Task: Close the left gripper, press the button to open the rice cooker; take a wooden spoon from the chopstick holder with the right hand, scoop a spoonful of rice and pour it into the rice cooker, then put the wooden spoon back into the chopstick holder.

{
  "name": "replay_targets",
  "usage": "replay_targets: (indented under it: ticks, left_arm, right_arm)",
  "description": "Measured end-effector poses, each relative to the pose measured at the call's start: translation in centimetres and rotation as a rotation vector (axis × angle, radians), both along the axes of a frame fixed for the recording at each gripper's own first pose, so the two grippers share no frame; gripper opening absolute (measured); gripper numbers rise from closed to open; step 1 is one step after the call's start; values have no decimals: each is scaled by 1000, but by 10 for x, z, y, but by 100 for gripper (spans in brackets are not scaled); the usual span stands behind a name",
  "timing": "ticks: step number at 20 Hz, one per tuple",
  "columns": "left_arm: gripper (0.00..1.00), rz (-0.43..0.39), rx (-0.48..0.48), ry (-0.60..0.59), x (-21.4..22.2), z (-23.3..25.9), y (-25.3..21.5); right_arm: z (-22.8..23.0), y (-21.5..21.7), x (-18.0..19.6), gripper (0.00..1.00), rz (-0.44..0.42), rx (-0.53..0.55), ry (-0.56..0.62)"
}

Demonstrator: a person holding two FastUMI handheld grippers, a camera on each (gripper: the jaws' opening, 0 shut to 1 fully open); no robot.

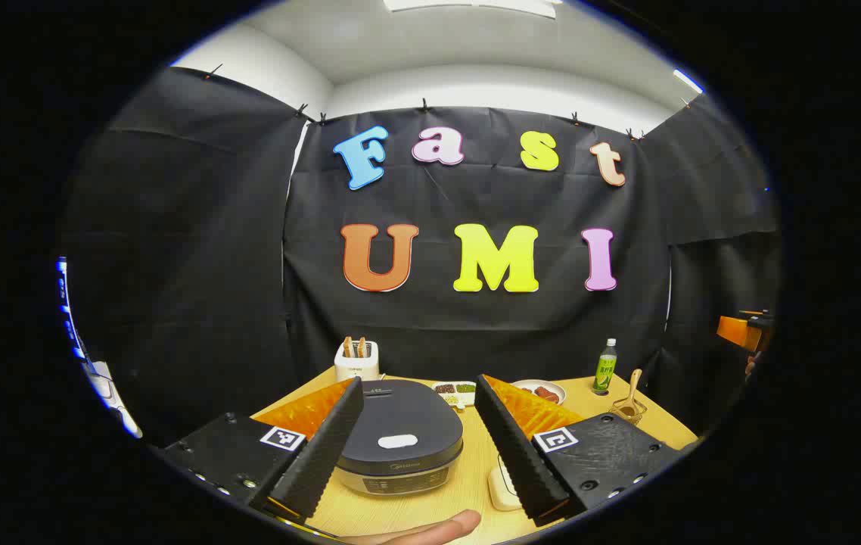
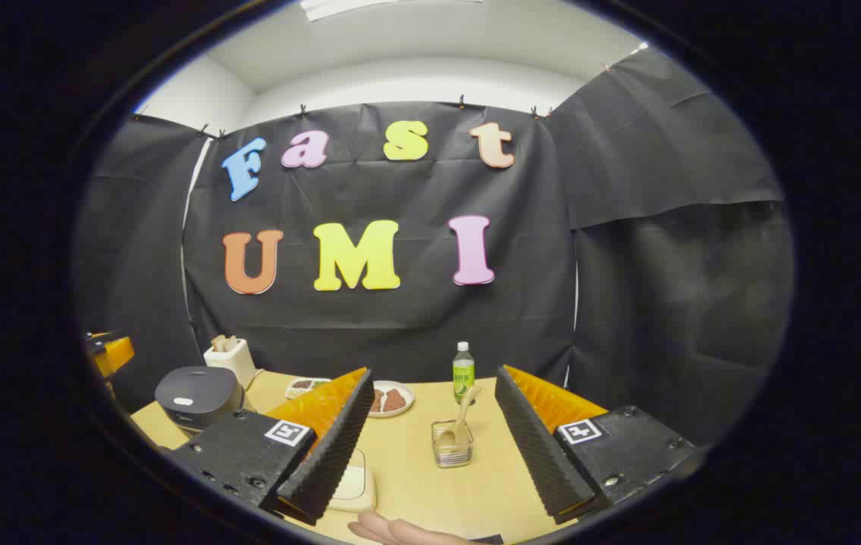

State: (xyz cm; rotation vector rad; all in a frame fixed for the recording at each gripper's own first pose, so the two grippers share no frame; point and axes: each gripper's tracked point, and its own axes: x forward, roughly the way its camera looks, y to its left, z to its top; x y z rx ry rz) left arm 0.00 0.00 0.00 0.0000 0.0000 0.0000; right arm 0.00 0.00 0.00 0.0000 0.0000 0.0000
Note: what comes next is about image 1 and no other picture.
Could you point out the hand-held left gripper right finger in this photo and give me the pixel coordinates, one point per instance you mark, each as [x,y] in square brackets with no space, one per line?
[514,446]

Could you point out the white toaster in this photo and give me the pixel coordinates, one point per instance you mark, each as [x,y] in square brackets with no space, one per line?
[356,367]

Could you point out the white divided bean dish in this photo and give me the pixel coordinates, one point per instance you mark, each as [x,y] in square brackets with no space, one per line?
[453,388]

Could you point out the ceiling light panel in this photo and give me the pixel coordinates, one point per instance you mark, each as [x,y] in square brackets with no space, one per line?
[468,6]

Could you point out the dark grey rice cooker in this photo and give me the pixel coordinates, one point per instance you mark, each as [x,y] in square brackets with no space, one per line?
[400,416]

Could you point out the brown meat piece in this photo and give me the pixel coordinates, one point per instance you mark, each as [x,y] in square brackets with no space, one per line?
[548,393]

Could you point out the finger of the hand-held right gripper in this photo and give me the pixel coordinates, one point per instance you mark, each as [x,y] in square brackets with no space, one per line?
[737,329]

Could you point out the green tea bottle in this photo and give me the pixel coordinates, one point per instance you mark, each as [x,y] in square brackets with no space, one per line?
[605,371]

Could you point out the black backdrop cloth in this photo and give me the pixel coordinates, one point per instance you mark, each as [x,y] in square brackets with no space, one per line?
[211,265]

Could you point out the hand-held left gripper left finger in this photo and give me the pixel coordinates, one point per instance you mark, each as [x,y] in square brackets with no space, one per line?
[324,454]

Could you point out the computer monitor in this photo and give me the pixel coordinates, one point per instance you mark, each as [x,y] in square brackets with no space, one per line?
[66,310]

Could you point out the white side desk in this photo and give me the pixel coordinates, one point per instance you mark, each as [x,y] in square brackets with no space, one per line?
[109,393]

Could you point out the white round plate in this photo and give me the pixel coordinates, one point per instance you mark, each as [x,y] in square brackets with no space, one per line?
[555,388]

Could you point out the small ceiling light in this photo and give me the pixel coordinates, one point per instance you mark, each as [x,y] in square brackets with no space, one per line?
[688,80]

